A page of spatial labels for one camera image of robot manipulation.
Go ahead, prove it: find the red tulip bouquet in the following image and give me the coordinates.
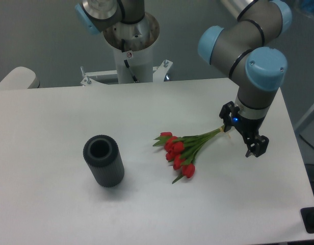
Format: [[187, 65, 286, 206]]
[[153, 125, 230, 184]]

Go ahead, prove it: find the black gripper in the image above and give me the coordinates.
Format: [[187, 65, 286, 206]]
[[219, 101, 269, 158]]

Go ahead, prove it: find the white furniture at right edge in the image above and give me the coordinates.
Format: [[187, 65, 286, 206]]
[[294, 103, 314, 149]]

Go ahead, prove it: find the black cable on pedestal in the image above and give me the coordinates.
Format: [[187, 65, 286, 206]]
[[121, 38, 139, 83]]

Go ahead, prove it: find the white chair armrest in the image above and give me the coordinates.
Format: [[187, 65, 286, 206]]
[[0, 66, 40, 91]]

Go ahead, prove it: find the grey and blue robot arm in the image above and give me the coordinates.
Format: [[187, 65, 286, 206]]
[[75, 1, 292, 157]]

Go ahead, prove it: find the white pedestal base frame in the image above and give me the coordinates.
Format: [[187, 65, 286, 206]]
[[81, 59, 173, 86]]

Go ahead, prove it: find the dark grey ribbed vase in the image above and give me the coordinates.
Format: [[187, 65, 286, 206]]
[[83, 135, 125, 188]]

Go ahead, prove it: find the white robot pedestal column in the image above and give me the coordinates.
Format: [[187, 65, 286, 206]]
[[103, 12, 160, 84]]

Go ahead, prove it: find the black box at table edge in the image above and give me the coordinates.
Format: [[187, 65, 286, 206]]
[[300, 207, 314, 234]]

